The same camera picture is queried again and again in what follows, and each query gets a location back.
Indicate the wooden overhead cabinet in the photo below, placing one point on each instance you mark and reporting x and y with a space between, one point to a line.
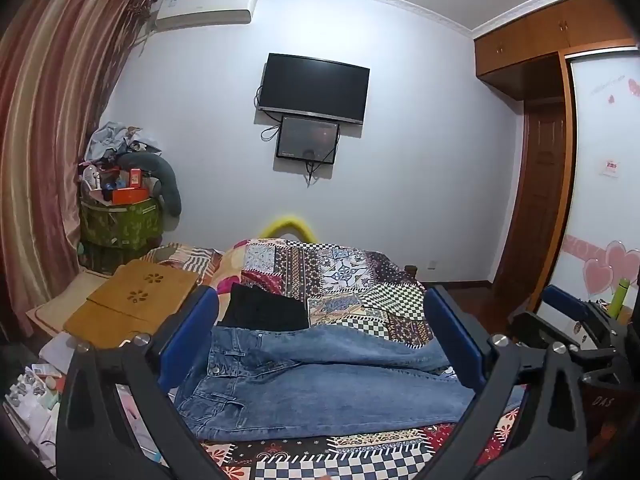
540 35

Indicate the patchwork printed blanket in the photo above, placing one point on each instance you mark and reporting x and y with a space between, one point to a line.
350 280

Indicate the green fabric storage box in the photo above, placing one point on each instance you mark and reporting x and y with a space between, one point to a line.
125 225

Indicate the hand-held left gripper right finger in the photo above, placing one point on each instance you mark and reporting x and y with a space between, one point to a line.
457 340

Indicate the white wall socket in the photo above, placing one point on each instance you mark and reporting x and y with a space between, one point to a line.
431 264

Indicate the striped pink curtain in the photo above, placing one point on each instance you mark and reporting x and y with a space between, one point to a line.
45 135

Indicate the grey plush pillow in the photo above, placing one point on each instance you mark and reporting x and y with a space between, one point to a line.
167 180

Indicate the white heart-print wardrobe door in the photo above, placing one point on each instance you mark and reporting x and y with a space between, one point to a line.
600 135

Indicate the yellow curved object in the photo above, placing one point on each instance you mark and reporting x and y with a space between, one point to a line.
287 221

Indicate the black wall television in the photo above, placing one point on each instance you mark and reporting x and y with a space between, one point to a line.
315 85

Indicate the green bottle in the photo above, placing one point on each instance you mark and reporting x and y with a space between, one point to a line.
617 297

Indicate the pile of crumpled clothes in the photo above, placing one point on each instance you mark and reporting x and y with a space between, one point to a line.
112 137

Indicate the brown wooden door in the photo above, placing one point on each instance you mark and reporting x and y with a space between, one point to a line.
540 185

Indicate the small black wall monitor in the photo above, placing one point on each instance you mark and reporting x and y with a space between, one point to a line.
306 140

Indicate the bamboo lap desk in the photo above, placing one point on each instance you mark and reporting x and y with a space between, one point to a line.
125 300

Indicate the blue denim pants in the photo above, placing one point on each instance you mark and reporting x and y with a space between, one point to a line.
325 385

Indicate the white air conditioner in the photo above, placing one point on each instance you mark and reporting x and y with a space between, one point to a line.
205 10

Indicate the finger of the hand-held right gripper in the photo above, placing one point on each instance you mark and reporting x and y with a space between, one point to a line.
570 305
530 330

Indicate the black folded garment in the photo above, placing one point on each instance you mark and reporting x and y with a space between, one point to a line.
260 310

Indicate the orange box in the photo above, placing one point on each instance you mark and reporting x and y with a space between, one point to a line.
130 196

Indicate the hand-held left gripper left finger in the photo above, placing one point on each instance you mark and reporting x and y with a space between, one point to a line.
187 340

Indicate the beige floor cushion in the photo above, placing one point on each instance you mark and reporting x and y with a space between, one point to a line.
55 305

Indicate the pile of small household clutter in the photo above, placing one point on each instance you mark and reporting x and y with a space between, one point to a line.
25 400

